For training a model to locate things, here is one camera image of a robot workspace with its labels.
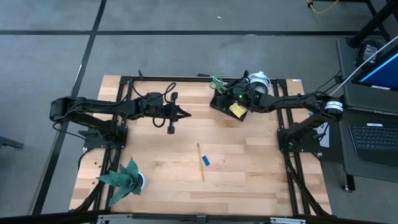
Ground yellow sticky note pad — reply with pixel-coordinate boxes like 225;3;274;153
228;102;249;119

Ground black stand leg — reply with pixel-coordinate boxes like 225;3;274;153
346;0;398;49

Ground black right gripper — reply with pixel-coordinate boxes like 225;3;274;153
226;78;259;110

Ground black power adapter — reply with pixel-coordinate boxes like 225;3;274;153
354;39;386;68

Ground laptop computer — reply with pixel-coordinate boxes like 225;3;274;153
335;36;398;193

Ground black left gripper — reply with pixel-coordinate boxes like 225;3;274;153
141;91;192;135

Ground yellow cable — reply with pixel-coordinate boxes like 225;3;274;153
305;0;340;15

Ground green potted plant white pot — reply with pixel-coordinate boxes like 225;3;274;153
95;157;146;207

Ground white diagonal cable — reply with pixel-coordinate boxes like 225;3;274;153
328;35;398;100

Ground white round desk lamp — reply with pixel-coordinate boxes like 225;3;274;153
247;70;272;96

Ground green-handled scissors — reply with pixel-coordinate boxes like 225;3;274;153
210;75;226;94

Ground black keyboard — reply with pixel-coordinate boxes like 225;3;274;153
348;123;398;169

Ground yellow pencil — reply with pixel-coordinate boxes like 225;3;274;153
196;142;205;182

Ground black crossbar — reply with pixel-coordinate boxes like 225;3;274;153
0;210;398;224

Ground black aluminium table frame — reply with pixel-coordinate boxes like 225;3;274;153
70;74;332;218

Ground monitor with blue screen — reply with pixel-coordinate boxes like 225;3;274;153
351;43;398;93

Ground black desk organizer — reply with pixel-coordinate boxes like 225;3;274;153
210;90;249;122

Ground white paper sheet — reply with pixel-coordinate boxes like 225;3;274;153
317;123;330;148

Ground silver aluminium bracket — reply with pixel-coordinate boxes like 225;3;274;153
96;213;134;224
269;217;307;224

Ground gray chair leg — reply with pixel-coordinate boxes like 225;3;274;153
0;136;25;150

